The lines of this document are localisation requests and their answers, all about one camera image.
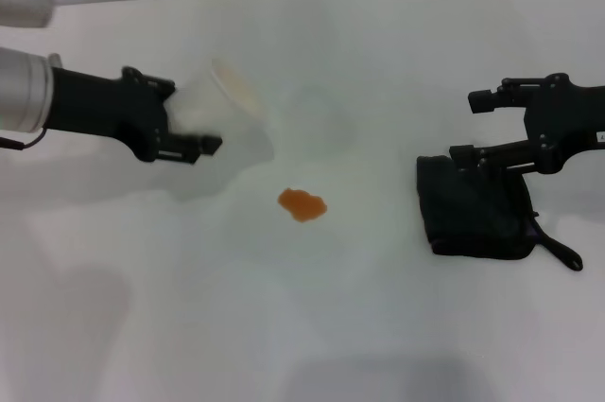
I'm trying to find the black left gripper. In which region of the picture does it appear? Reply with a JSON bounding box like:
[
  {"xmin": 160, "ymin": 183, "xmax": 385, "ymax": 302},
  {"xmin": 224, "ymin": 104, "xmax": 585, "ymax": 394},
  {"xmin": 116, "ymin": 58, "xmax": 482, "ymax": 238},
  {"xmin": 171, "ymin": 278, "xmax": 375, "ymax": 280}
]
[{"xmin": 46, "ymin": 65, "xmax": 223, "ymax": 165}]

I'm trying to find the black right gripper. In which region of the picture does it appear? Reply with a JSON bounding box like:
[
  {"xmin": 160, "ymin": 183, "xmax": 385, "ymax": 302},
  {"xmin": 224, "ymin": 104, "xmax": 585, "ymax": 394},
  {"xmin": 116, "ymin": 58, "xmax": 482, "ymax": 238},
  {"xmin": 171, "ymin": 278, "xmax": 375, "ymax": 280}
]
[{"xmin": 448, "ymin": 73, "xmax": 605, "ymax": 175}]

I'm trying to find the white paper cup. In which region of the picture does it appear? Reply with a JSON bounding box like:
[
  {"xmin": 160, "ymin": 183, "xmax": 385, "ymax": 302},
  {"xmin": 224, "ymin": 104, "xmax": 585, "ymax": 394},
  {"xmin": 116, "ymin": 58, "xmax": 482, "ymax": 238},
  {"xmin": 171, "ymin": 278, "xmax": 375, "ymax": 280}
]
[{"xmin": 172, "ymin": 58, "xmax": 278, "ymax": 162}]

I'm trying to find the dark blue rag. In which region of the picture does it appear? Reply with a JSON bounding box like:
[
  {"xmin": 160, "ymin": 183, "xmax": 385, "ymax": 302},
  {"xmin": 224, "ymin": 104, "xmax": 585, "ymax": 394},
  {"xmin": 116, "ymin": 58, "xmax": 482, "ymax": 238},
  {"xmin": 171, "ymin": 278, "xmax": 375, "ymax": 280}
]
[{"xmin": 415, "ymin": 154, "xmax": 584, "ymax": 273}]

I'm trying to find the brown water stain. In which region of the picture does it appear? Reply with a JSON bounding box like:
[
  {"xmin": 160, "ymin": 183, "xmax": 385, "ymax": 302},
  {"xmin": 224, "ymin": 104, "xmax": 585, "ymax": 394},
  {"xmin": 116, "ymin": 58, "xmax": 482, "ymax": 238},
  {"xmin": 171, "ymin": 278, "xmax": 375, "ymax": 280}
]
[{"xmin": 276, "ymin": 187, "xmax": 328, "ymax": 223}]

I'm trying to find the thin left arm cable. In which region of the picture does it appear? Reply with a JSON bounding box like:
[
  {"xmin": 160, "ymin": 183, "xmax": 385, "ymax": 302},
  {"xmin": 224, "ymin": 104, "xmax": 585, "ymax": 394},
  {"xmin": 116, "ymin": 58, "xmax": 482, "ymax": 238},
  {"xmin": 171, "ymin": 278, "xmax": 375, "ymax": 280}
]
[{"xmin": 0, "ymin": 127, "xmax": 48, "ymax": 151}]

